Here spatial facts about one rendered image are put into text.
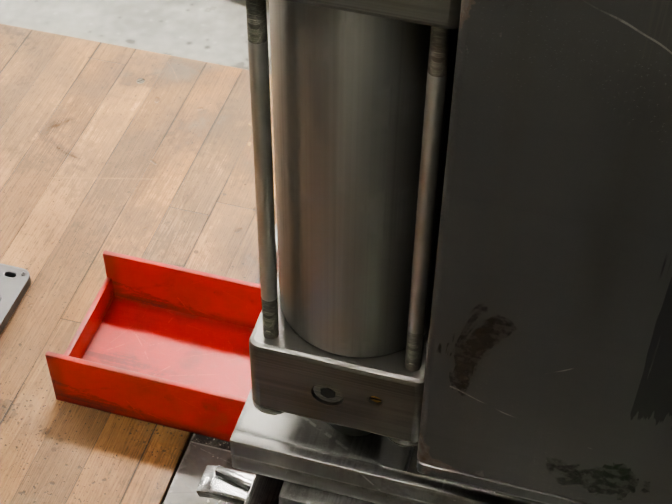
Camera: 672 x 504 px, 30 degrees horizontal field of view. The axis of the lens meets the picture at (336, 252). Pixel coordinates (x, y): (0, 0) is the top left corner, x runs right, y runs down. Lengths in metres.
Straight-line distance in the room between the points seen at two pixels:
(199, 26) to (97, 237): 1.79
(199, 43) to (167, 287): 1.84
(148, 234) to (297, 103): 0.70
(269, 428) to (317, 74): 0.26
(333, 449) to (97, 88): 0.75
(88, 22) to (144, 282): 1.93
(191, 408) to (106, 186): 0.31
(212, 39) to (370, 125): 2.42
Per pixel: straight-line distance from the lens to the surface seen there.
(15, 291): 1.14
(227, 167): 1.24
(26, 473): 1.03
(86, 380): 1.03
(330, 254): 0.54
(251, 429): 0.69
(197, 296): 1.08
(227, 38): 2.90
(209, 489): 0.90
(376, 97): 0.48
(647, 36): 0.41
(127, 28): 2.96
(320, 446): 0.68
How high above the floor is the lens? 1.74
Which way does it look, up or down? 47 degrees down
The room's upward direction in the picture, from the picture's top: 1 degrees clockwise
